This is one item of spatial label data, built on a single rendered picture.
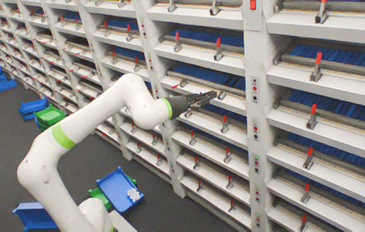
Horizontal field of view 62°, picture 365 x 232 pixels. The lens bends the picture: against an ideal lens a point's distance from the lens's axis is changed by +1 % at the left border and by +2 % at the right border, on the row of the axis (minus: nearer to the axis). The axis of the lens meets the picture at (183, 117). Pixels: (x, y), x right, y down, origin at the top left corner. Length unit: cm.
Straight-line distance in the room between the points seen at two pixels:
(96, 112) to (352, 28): 89
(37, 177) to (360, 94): 108
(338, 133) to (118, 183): 164
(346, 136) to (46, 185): 106
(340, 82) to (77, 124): 94
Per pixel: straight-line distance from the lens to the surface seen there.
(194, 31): 160
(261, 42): 115
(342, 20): 104
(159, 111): 111
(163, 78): 172
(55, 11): 290
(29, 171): 118
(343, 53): 118
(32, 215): 248
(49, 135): 129
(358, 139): 117
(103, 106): 118
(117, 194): 233
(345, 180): 129
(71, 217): 130
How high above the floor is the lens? 159
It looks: 30 degrees down
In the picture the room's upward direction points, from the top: 9 degrees counter-clockwise
